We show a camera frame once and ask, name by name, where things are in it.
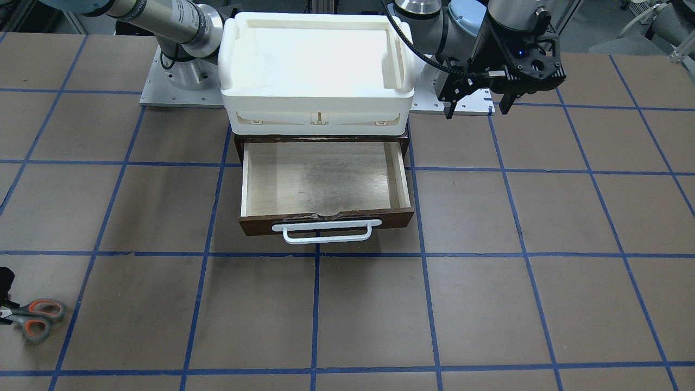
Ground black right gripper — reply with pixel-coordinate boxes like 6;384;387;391
1;266;16;309

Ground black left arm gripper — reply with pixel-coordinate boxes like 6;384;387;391
438;33;566;119

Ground orange grey handled scissors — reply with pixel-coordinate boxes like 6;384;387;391
2;299;66;344

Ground white drawer handle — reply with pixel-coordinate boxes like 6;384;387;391
271;219;382;245

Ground light wooden drawer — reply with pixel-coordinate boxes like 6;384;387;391
239;141;414;236

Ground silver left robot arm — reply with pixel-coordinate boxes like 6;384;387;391
381;1;567;119

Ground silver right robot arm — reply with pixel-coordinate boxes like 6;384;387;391
44;1;224;60

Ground white plastic bin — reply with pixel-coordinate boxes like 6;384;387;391
218;12;418;136

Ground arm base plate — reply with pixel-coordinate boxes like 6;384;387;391
408;81;496;116

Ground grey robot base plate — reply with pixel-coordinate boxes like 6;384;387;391
140;47;224;108

